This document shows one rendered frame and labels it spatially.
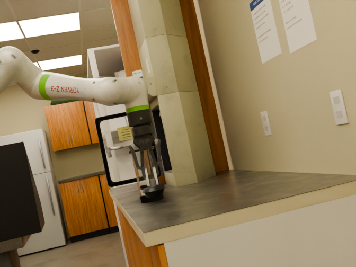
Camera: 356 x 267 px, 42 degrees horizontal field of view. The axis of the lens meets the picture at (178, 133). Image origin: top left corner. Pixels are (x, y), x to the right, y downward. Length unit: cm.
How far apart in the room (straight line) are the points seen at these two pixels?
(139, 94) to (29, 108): 622
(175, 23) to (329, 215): 144
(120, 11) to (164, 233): 177
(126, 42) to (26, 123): 533
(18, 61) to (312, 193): 121
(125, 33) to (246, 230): 171
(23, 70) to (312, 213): 122
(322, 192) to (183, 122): 110
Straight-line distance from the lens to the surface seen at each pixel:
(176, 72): 236
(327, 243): 142
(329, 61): 161
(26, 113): 793
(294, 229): 136
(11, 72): 193
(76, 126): 751
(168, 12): 247
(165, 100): 231
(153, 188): 177
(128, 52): 272
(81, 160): 782
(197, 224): 127
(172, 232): 126
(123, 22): 276
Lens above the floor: 115
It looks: 1 degrees up
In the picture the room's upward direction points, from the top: 12 degrees counter-clockwise
